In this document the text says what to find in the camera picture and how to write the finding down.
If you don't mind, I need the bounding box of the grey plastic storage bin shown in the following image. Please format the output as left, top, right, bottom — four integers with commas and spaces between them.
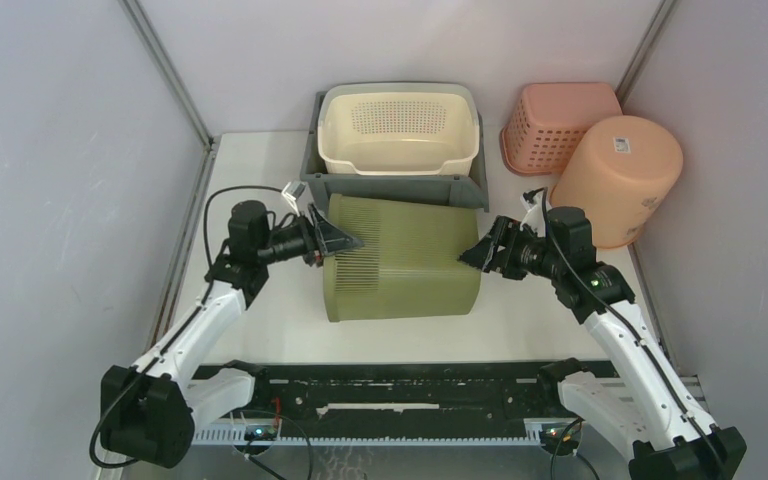
299, 91, 490, 212

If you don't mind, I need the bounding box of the orange plastic bucket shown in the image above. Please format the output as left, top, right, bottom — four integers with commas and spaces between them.
549, 115, 684, 249

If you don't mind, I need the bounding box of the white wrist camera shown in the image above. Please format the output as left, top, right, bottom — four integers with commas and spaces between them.
520, 187, 548, 237
281, 180, 307, 215

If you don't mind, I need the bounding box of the green perforated waste bin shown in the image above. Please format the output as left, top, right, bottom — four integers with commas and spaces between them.
323, 194, 481, 323

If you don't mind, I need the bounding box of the pink perforated plastic basket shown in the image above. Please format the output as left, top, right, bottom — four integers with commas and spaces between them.
500, 82, 622, 176

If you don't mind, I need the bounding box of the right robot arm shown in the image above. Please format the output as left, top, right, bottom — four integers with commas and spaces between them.
459, 207, 747, 479

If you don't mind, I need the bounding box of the black right camera cable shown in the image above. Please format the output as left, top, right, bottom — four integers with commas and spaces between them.
529, 187, 730, 480

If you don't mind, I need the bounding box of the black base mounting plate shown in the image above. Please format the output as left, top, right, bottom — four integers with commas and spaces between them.
238, 361, 571, 441

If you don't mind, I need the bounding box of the cream perforated plastic basket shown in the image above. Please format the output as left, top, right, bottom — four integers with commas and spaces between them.
317, 82, 481, 176

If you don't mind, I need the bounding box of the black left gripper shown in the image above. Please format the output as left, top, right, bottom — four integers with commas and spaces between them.
256, 204, 363, 268

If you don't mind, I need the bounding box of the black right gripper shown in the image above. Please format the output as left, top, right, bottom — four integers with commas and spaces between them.
456, 215, 562, 282

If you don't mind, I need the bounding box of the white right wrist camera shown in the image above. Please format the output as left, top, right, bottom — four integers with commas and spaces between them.
520, 187, 548, 237

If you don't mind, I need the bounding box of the left aluminium frame post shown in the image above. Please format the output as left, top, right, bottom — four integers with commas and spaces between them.
119, 0, 215, 345

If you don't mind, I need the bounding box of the aluminium front rail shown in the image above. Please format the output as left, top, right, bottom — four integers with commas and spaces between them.
108, 377, 713, 448

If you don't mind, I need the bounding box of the aluminium frame post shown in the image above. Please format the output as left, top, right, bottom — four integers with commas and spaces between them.
615, 0, 680, 107
119, 0, 215, 345

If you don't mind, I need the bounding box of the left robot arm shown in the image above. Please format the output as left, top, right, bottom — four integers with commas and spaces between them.
89, 200, 363, 468

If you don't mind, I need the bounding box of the right aluminium frame post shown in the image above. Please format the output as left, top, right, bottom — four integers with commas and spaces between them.
615, 0, 680, 107

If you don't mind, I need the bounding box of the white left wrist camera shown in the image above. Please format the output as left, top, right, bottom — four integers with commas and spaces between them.
281, 180, 307, 215

